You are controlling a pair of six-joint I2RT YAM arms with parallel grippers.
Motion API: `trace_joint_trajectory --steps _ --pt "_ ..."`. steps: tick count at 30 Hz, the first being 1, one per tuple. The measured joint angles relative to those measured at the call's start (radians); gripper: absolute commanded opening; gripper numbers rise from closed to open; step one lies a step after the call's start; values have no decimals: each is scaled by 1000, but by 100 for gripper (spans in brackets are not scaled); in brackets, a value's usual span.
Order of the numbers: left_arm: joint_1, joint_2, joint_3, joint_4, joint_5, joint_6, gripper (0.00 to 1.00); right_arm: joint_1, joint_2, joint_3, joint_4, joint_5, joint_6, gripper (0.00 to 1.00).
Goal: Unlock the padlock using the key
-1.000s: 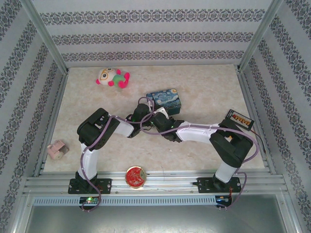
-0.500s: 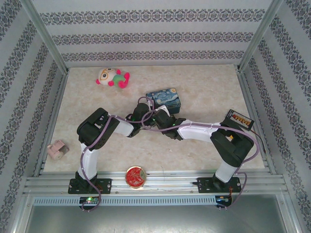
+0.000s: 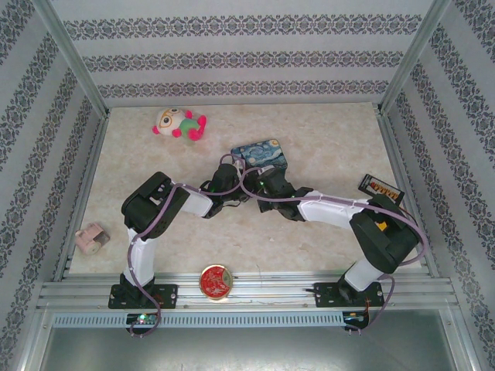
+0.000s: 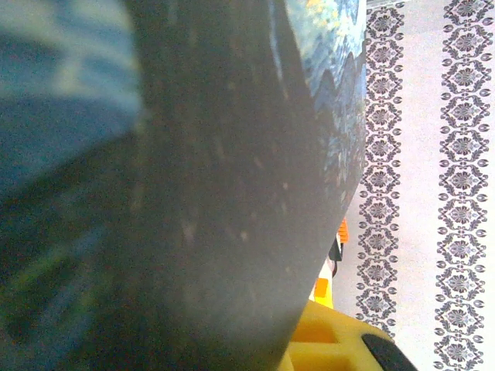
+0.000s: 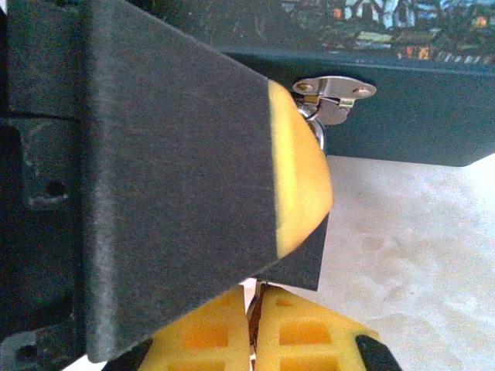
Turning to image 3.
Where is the plush doll with glasses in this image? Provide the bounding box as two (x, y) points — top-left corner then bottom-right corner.
(152, 107), (209, 142)

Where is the round red gold tin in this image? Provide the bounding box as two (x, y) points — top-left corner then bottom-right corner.
(199, 264), (234, 301)

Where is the aluminium frame post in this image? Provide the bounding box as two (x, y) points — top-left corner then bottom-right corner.
(378, 0), (453, 115)
(30, 0), (111, 117)

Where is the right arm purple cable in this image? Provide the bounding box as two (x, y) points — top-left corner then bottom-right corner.
(237, 169), (429, 335)

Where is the black box with red pattern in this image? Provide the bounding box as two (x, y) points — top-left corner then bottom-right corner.
(357, 173), (406, 205)

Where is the small pink plastic gadget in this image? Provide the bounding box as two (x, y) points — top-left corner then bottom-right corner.
(74, 222), (111, 255)

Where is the starry night painted tin box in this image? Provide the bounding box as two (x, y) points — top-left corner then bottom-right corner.
(230, 137), (290, 179)

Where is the slotted grey cable duct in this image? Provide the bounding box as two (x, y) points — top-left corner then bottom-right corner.
(52, 311), (345, 328)

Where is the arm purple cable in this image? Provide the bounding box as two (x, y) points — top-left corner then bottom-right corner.
(237, 169), (429, 335)
(127, 152), (248, 339)

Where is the aluminium table side rail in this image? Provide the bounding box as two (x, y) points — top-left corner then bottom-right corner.
(52, 110), (111, 281)
(377, 107), (440, 277)

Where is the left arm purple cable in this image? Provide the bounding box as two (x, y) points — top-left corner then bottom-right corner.
(127, 152), (248, 339)

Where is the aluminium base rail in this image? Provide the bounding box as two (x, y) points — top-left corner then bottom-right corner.
(36, 270), (453, 312)

